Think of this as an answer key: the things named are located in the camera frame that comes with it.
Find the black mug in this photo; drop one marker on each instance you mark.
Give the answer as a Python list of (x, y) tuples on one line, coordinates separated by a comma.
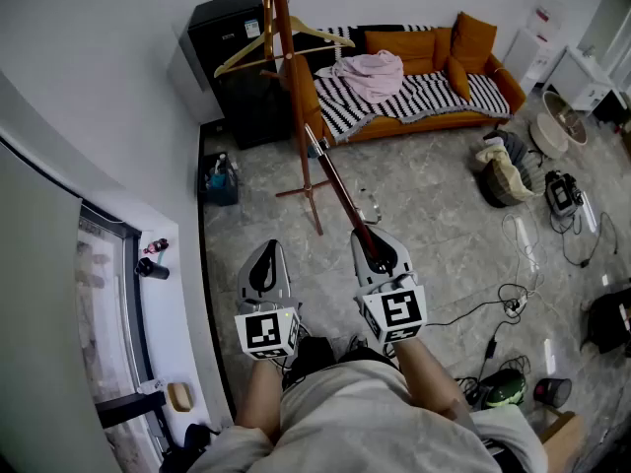
[(153, 269)]

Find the white cabinet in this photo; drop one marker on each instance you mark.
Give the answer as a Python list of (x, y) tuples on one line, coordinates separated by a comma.
[(530, 52)]

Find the spare hand-held gripper device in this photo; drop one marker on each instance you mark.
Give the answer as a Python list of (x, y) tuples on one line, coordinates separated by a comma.
[(562, 195)]

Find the black mini fridge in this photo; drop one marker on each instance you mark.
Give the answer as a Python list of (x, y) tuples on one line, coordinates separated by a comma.
[(236, 91)]

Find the wooden stool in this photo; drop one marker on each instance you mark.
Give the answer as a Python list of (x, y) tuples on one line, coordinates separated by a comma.
[(562, 426)]

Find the green black helmet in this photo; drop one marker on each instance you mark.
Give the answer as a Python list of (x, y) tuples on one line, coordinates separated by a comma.
[(503, 387)]

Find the dark red reaching pole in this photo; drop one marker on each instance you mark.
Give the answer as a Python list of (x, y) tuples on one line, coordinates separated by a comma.
[(337, 185)]

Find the black mesh waste bin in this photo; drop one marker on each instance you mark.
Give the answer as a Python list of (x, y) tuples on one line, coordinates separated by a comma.
[(553, 392)]

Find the wooden soap tray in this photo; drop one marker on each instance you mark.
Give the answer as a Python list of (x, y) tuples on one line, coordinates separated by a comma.
[(179, 397)]

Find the black box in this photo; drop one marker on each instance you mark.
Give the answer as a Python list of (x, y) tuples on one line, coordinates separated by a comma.
[(609, 320)]

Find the black bag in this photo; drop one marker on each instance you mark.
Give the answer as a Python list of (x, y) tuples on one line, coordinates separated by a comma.
[(197, 439)]

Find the person's left forearm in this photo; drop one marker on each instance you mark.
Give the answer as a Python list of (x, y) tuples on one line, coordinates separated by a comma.
[(259, 397)]

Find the person's light grey shirt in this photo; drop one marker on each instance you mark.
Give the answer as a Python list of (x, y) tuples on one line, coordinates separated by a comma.
[(355, 422)]

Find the small orange cushion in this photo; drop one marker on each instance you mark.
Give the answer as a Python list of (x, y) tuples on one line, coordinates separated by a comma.
[(458, 79)]

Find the light wooden clothes hanger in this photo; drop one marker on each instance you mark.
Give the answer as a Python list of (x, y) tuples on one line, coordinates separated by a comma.
[(235, 56)]

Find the person's black trousers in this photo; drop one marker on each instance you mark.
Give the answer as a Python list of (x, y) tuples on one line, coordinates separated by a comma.
[(318, 353)]

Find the brown wooden coat stand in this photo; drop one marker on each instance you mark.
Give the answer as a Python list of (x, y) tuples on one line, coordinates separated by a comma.
[(292, 72)]

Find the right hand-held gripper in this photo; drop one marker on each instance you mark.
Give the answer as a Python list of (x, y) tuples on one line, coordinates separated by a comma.
[(394, 311)]

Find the black basket with bottles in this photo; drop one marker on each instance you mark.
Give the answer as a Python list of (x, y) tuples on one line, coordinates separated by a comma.
[(219, 185)]

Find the dark laundry basket with clothes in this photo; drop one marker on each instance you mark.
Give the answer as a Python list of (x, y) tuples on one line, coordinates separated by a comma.
[(503, 175)]

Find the person's right forearm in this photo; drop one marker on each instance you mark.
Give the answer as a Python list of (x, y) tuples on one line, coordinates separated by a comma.
[(424, 377)]

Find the black white striped blanket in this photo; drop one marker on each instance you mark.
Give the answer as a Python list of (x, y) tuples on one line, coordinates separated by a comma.
[(424, 91)]

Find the orange sofa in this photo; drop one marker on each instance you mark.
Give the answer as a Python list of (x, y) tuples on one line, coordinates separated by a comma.
[(404, 123)]

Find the white side table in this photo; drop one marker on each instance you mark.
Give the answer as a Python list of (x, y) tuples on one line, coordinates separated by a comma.
[(581, 77)]

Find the silver metal hook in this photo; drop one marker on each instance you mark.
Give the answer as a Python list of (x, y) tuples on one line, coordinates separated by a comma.
[(373, 210)]

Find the large orange cushion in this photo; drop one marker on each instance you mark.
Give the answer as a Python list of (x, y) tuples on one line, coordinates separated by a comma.
[(473, 40)]

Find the black window frame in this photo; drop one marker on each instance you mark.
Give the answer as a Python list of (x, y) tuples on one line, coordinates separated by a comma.
[(140, 343)]

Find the pink crumpled garment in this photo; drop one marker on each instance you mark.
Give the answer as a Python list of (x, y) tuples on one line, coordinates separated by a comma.
[(370, 74)]

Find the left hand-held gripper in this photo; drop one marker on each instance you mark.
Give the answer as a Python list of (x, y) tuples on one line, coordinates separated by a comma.
[(266, 330)]

